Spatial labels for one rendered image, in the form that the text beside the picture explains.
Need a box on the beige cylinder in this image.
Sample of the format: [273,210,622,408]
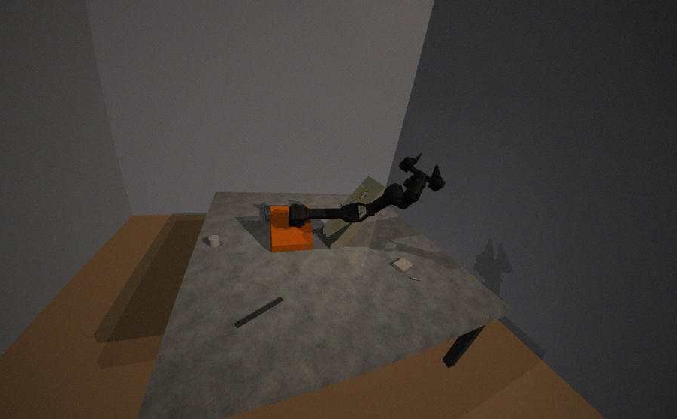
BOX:
[208,235,220,248]

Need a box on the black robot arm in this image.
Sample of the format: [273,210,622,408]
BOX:
[289,176,422,228]

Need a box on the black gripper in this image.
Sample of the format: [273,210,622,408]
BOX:
[399,153,446,191]

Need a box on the black flat bar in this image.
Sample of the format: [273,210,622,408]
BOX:
[235,297,284,327]

